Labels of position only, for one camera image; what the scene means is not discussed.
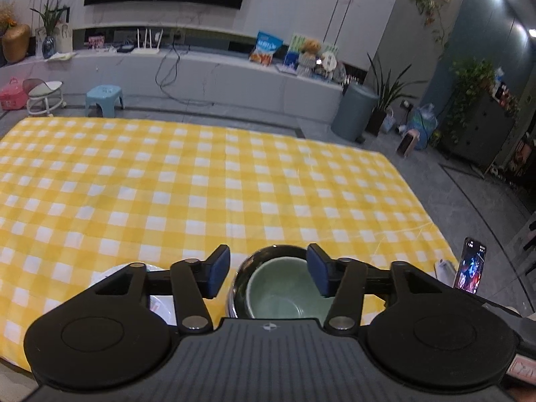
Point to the teddy bear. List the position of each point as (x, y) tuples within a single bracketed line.
[(310, 56)]

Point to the blue water jug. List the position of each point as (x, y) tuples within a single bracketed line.
[(423, 125)]

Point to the potted long-leaf plant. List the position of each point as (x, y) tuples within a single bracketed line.
[(379, 117)]

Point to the leafy plant on cabinet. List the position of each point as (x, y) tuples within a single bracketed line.
[(471, 81)]

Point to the grey low television cabinet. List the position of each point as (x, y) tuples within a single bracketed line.
[(234, 79)]

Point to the pale green bowl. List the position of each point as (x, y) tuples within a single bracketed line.
[(284, 293)]

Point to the white router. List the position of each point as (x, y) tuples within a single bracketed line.
[(146, 50)]

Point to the pink heater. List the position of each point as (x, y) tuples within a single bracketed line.
[(407, 144)]

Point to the blue snack bag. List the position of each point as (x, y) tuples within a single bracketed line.
[(267, 48)]

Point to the smartphone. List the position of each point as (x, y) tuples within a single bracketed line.
[(471, 266)]

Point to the white phone stand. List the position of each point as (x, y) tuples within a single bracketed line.
[(444, 272)]

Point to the yellow checked tablecloth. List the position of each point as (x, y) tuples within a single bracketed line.
[(209, 184)]

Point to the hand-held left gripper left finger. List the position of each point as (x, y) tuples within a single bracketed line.
[(217, 272)]

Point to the white baby chair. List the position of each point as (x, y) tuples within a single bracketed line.
[(42, 92)]

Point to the large white printed plate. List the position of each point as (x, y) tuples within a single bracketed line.
[(163, 314)]

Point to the golden vase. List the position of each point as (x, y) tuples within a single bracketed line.
[(16, 44)]

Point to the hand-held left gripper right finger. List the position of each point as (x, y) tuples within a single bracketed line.
[(318, 272)]

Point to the dried yellow flowers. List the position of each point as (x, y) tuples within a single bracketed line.
[(6, 16)]

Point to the green plant in blue vase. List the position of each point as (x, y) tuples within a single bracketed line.
[(49, 46)]

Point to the pink box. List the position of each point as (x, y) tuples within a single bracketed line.
[(96, 42)]

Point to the white round desk fan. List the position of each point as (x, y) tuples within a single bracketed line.
[(328, 62)]

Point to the dark bowl with green interior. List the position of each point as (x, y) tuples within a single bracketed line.
[(239, 277)]

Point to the grey drawer cabinet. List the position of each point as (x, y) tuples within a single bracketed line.
[(477, 130)]

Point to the pink basket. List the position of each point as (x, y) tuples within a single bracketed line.
[(11, 96)]

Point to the hanging vine plant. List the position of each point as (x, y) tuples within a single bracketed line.
[(428, 6)]

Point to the light blue plastic stool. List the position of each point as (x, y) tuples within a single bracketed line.
[(104, 92)]

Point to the grey trash can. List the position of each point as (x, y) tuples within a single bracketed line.
[(354, 111)]

